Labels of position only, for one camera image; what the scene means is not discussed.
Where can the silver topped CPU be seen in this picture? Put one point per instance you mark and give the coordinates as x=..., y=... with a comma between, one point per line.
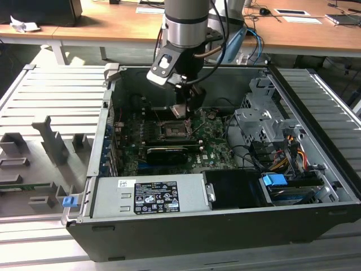
x=180, y=110

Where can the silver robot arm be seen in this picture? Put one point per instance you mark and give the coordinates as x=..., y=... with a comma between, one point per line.
x=184, y=25

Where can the CPU socket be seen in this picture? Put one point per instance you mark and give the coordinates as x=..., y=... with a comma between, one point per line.
x=175, y=130

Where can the blue expansion slot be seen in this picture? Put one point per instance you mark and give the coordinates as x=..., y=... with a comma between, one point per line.
x=158, y=167

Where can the round coin battery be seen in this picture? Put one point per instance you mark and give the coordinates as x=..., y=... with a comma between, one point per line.
x=211, y=114

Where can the silver perforated drive cage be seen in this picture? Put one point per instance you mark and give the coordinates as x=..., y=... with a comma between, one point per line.
x=253, y=121

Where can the green motherboard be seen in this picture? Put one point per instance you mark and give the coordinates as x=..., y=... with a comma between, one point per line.
x=217, y=146

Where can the black graphics card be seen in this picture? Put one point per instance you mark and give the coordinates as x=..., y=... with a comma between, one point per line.
x=166, y=155

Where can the black computer mouse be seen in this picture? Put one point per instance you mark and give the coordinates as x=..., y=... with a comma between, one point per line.
x=264, y=11

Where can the wooden desk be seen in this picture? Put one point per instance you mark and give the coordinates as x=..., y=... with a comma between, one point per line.
x=112, y=22

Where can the white paper sheet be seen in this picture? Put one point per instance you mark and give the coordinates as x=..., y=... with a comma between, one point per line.
x=303, y=19

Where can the hard disk in blue carrier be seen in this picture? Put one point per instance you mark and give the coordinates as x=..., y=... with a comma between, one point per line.
x=273, y=180

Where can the grey power supply unit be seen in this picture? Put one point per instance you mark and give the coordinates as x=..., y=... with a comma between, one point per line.
x=112, y=197

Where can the grey parts rack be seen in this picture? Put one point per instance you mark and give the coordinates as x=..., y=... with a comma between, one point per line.
x=50, y=135

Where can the grey flat notebook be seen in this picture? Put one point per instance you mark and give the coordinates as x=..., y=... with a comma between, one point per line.
x=342, y=19

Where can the black monitor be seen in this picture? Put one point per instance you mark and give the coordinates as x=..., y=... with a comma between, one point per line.
x=42, y=11

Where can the black PC case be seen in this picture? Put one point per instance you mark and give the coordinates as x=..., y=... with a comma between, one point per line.
x=197, y=234

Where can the crumpled white paper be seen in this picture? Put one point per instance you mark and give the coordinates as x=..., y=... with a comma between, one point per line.
x=24, y=26

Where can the blue plastic latch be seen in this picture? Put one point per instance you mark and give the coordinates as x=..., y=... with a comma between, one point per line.
x=68, y=202

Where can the green RAM stick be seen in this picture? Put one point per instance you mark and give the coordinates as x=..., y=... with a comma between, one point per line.
x=25, y=186

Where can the black bracket with camera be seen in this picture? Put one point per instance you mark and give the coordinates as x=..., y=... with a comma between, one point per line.
x=162, y=63

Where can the black plastic air duct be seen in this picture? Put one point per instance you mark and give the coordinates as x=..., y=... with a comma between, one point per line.
x=234, y=189

